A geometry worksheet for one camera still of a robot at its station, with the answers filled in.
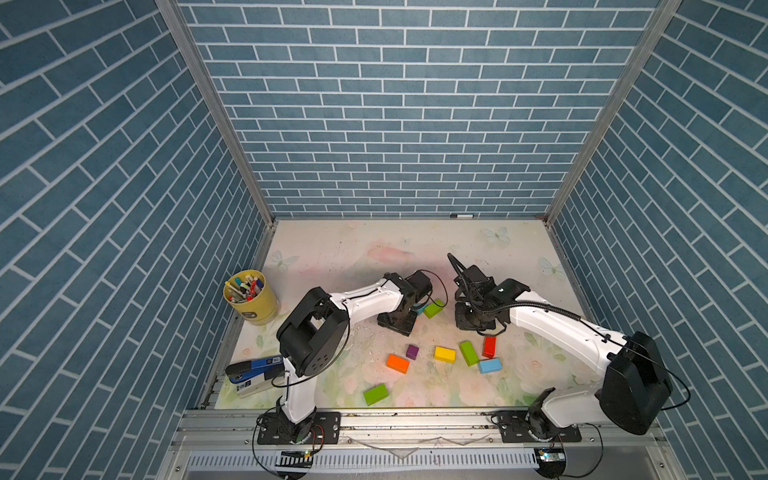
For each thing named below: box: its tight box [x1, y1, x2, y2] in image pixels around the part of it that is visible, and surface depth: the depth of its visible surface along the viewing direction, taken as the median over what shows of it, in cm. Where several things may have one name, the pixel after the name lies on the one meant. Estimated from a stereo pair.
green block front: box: [363, 384, 389, 406], surface depth 80 cm
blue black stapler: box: [225, 355, 285, 399], surface depth 80 cm
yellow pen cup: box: [223, 269, 279, 326], surface depth 87 cm
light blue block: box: [479, 359, 502, 374], surface depth 84 cm
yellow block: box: [434, 346, 457, 364], surface depth 86 cm
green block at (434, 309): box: [424, 299, 444, 319], surface depth 95 cm
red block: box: [483, 336, 497, 359], surface depth 88 cm
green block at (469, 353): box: [460, 340, 480, 367], surface depth 87 cm
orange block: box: [386, 354, 410, 374], surface depth 86 cm
